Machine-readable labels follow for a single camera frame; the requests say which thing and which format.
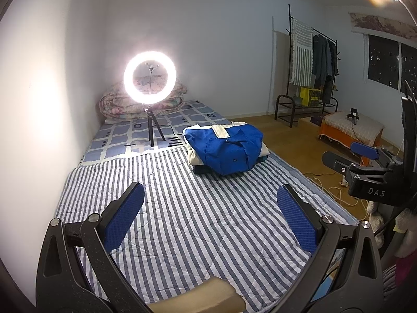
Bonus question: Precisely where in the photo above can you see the blue white striped blanket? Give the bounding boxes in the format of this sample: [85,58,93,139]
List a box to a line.
[55,147,359,313]

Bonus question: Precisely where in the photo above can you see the black clothes rack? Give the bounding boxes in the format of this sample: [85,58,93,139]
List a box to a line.
[274,4,341,128]

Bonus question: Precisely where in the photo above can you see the beige cloth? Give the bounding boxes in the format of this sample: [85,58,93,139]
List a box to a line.
[148,276,246,313]

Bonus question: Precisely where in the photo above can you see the dark folded clothes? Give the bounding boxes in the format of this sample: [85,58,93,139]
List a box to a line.
[194,155,268,175]

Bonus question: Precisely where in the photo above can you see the ring light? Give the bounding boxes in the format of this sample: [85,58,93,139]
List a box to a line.
[123,50,178,105]

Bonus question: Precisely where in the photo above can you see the person's right hand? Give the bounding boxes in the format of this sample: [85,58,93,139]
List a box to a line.
[365,200,417,256]

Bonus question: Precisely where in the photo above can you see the dark hanging clothes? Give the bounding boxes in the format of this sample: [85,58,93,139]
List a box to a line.
[311,34,339,105]

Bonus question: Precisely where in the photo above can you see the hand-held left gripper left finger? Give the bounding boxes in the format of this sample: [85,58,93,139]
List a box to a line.
[36,182,150,312]

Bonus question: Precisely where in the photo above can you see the blue checked bed sheet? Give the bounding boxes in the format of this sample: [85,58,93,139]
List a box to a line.
[80,99,233,165]

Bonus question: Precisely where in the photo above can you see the person's right forearm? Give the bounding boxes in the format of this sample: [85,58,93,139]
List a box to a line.
[394,252,416,291]

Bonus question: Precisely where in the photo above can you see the white cable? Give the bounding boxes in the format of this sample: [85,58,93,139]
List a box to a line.
[303,173,369,222]

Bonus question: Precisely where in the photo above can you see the floral quilt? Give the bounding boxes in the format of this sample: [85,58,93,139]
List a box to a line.
[99,73,189,124]

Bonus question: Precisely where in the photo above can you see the small bed with orange cover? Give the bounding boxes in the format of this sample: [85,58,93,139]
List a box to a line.
[317,110,385,167]

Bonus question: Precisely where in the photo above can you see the striped hanging towel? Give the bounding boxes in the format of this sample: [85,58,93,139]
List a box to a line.
[289,18,315,85]

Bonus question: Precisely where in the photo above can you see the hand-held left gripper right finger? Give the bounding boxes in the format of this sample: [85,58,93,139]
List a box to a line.
[277,183,385,312]

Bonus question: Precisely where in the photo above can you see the dark window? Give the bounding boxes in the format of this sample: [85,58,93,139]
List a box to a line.
[363,33,417,93]

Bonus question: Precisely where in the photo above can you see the grey patterned cloth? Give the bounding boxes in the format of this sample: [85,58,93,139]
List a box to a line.
[379,266,403,304]

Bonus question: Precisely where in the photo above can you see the patterned window valance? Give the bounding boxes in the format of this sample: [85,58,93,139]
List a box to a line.
[348,11,417,40]

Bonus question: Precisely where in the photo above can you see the yellow box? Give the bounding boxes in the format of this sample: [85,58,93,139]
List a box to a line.
[299,86,322,106]

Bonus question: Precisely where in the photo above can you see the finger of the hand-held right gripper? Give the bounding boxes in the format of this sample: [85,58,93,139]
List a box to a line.
[350,142,403,169]
[322,152,359,177]

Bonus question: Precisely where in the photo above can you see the beige and blue jacket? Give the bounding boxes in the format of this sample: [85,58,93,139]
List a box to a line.
[182,121,271,177]

